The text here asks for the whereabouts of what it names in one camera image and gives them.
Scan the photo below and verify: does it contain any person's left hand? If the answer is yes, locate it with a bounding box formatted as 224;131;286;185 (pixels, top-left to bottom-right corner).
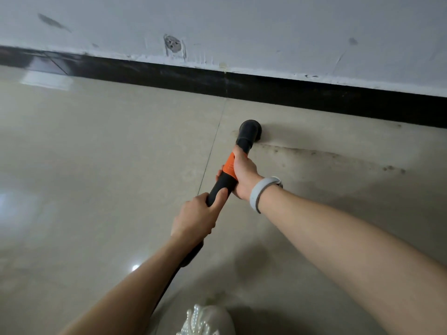
170;188;230;248

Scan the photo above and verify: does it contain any person's right hand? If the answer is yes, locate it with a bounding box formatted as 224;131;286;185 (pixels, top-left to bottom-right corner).
216;144;264;201

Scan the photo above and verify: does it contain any black and orange power scrubber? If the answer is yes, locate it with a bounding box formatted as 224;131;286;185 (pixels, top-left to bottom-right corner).
179;119;263;268

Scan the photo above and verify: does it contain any person's right forearm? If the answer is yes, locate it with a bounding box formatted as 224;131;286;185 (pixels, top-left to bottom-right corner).
258;185;447;335

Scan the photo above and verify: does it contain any person's left forearm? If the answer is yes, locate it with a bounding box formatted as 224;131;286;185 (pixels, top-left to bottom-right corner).
59;234;205;335

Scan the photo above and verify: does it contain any grey wristband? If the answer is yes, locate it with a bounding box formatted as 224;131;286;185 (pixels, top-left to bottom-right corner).
249;176;284;214

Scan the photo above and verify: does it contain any black skirting board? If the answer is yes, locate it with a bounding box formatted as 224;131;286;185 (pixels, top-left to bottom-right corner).
0;45;447;130

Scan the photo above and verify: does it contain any white knit shoe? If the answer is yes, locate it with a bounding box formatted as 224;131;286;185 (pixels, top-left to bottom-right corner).
176;304;237;335

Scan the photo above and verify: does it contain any round wall outlet hole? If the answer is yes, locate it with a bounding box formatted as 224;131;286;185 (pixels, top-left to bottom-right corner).
163;33;186;60

